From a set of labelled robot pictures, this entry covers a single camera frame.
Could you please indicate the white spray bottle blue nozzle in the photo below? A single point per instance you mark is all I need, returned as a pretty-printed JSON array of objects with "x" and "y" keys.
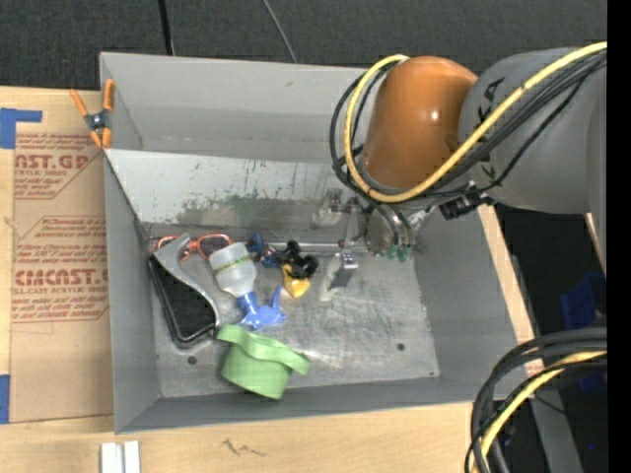
[{"x": 234, "y": 269}]

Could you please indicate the brown cardboard board red print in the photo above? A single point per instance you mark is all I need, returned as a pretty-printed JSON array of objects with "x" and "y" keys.
[{"x": 59, "y": 264}]

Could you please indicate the grey metal bin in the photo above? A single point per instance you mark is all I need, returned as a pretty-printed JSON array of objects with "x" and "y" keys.
[{"x": 355, "y": 323}]

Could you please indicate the yellow and black toy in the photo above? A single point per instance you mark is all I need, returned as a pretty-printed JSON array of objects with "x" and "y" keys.
[{"x": 296, "y": 276}]

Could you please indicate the black flat phone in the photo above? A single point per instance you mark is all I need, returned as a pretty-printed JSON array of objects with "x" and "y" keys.
[{"x": 185, "y": 311}]

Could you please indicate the black cylinder on white bracket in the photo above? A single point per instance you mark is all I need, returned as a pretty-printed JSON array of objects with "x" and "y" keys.
[{"x": 461, "y": 205}]

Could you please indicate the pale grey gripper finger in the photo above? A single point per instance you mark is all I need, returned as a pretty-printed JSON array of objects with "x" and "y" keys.
[
  {"x": 326, "y": 215},
  {"x": 340, "y": 276}
]

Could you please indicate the grey curved metal piece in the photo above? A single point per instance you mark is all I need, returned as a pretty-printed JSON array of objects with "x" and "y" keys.
[{"x": 180, "y": 269}]

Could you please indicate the green plastic cup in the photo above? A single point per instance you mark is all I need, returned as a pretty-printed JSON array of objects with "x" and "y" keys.
[{"x": 256, "y": 367}]

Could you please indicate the small blue clip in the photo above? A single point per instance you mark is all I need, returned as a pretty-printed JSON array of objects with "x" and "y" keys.
[{"x": 259, "y": 247}]

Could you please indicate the orange-framed sunglasses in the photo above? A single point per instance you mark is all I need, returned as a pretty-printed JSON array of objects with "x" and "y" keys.
[{"x": 209, "y": 243}]

